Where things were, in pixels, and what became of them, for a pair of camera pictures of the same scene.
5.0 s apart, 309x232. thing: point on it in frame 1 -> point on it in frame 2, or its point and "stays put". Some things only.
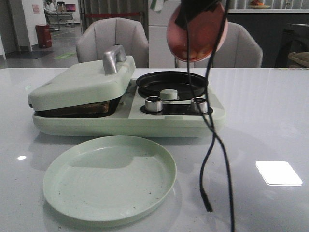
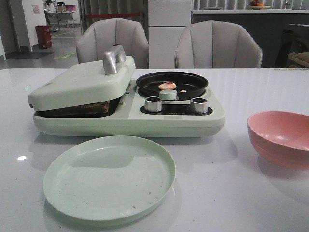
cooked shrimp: x=198 y=54 -> x=167 y=85
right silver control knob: x=199 y=105 stays put
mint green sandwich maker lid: x=86 y=84 stays put
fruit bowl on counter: x=256 y=5 stays put
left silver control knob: x=153 y=103 stays put
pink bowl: x=203 y=35 -> x=282 y=137
